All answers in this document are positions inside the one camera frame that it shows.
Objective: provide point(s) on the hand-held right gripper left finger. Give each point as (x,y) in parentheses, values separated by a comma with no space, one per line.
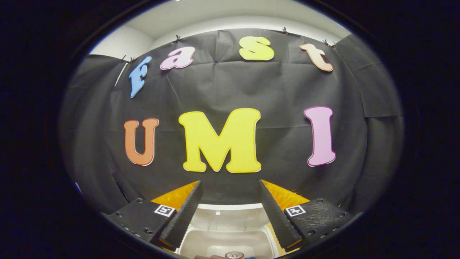
(187,212)

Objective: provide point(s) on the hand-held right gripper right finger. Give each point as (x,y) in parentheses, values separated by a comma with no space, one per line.
(275,212)

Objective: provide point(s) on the white desktop garbage bin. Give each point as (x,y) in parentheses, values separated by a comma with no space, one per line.
(230,233)

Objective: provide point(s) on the red pop can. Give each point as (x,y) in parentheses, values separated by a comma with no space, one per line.
(234,255)

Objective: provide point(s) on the black backdrop cloth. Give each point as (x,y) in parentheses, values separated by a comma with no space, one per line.
(280,90)

